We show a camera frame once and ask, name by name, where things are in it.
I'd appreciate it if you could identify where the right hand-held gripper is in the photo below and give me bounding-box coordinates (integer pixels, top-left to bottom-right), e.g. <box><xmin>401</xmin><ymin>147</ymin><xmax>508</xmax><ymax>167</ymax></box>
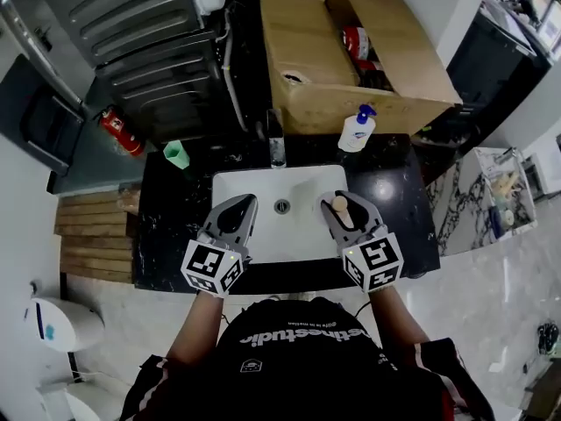
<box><xmin>319</xmin><ymin>189</ymin><xmax>405</xmax><ymax>295</ymax></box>

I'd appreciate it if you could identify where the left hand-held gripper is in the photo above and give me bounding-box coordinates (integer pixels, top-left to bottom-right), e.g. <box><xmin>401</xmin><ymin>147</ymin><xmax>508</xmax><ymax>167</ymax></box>
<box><xmin>180</xmin><ymin>193</ymin><xmax>259</xmax><ymax>299</ymax></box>

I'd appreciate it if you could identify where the white bottle with blue pump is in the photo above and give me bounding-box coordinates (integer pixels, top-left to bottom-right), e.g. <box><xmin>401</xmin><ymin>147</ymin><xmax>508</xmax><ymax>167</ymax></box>
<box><xmin>337</xmin><ymin>103</ymin><xmax>378</xmax><ymax>153</ymax></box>

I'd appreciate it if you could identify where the person's left forearm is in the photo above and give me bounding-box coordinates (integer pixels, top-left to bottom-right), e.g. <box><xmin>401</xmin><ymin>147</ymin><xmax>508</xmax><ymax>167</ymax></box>
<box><xmin>166</xmin><ymin>290</ymin><xmax>225</xmax><ymax>367</ymax></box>

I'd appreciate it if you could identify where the person's right forearm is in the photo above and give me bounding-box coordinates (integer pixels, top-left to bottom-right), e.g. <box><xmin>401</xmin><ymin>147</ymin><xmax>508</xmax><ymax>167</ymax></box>
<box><xmin>369</xmin><ymin>285</ymin><xmax>433</xmax><ymax>351</ymax></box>

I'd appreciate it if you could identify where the black marble sink counter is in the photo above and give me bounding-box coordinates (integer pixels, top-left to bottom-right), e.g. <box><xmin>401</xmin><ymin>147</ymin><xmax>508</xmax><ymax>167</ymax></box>
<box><xmin>132</xmin><ymin>132</ymin><xmax>442</xmax><ymax>296</ymax></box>

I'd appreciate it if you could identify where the white sink basin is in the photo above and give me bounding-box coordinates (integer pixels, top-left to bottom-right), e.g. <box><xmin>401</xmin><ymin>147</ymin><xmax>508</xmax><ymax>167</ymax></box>
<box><xmin>211</xmin><ymin>163</ymin><xmax>350</xmax><ymax>265</ymax></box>

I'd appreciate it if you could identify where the beige cylindrical stick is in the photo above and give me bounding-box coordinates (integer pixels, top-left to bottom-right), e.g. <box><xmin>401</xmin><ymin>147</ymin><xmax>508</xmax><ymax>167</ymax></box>
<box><xmin>330</xmin><ymin>196</ymin><xmax>355</xmax><ymax>229</ymax></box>

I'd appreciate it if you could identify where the chrome faucet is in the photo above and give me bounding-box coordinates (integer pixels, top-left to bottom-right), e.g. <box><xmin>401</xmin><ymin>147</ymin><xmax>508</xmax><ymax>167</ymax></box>
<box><xmin>265</xmin><ymin>108</ymin><xmax>288</xmax><ymax>169</ymax></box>

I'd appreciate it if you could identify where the green plastic cup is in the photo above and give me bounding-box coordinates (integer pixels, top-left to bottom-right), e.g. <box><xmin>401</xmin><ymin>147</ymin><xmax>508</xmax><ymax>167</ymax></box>
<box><xmin>162</xmin><ymin>139</ymin><xmax>192</xmax><ymax>170</ymax></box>

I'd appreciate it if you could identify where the white marble cabinet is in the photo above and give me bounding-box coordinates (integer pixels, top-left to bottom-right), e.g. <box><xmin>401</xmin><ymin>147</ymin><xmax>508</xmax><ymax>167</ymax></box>
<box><xmin>425</xmin><ymin>146</ymin><xmax>538</xmax><ymax>257</ymax></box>

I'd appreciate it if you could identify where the red fire extinguisher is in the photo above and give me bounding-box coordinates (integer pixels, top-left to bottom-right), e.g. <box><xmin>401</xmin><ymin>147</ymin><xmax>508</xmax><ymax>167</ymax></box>
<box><xmin>93</xmin><ymin>104</ymin><xmax>146</xmax><ymax>158</ymax></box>

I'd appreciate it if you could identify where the wooden slat pallet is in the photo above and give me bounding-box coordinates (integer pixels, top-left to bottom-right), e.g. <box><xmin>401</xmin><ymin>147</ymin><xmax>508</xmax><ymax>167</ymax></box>
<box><xmin>53</xmin><ymin>182</ymin><xmax>142</xmax><ymax>285</ymax></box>

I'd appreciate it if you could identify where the person's black shirt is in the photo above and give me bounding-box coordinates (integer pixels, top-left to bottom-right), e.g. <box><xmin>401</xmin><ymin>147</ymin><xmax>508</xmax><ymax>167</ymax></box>
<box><xmin>118</xmin><ymin>296</ymin><xmax>497</xmax><ymax>421</ymax></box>

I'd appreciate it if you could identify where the large cardboard box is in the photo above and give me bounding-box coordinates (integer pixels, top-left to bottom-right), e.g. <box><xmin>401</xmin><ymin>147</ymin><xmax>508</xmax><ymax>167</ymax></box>
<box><xmin>259</xmin><ymin>0</ymin><xmax>464</xmax><ymax>136</ymax></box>

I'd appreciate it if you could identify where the red can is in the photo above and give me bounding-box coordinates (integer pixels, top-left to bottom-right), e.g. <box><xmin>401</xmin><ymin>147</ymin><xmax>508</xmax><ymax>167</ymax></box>
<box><xmin>341</xmin><ymin>25</ymin><xmax>373</xmax><ymax>61</ymax></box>

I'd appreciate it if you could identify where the grey ribbed appliance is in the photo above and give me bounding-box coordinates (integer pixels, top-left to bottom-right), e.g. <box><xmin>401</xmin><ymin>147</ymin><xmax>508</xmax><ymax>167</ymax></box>
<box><xmin>39</xmin><ymin>0</ymin><xmax>249</xmax><ymax>142</ymax></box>

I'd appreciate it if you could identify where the white round bin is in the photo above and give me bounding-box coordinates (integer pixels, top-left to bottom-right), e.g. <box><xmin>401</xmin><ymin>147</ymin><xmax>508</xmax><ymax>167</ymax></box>
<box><xmin>23</xmin><ymin>295</ymin><xmax>106</xmax><ymax>353</ymax></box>

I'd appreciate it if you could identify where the black cabinet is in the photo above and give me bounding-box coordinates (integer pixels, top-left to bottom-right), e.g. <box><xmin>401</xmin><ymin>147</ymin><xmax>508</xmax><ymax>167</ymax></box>
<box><xmin>445</xmin><ymin>10</ymin><xmax>554</xmax><ymax>110</ymax></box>

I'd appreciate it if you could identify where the dark grey box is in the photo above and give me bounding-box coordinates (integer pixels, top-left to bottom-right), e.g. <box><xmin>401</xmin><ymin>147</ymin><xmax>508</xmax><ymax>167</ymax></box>
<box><xmin>0</xmin><ymin>54</ymin><xmax>87</xmax><ymax>178</ymax></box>

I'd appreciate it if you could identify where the white drain hose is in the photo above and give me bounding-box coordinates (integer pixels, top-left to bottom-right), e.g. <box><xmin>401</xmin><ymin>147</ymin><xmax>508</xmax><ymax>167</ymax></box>
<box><xmin>220</xmin><ymin>6</ymin><xmax>250</xmax><ymax>133</ymax></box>

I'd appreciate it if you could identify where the black cable bundle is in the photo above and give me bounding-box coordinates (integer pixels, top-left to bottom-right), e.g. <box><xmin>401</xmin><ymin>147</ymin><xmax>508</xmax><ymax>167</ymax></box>
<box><xmin>536</xmin><ymin>321</ymin><xmax>561</xmax><ymax>355</ymax></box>

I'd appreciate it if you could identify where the metal rail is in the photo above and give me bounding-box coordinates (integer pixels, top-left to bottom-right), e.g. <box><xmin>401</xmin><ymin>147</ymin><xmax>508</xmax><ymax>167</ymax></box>
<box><xmin>0</xmin><ymin>0</ymin><xmax>85</xmax><ymax>110</ymax></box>

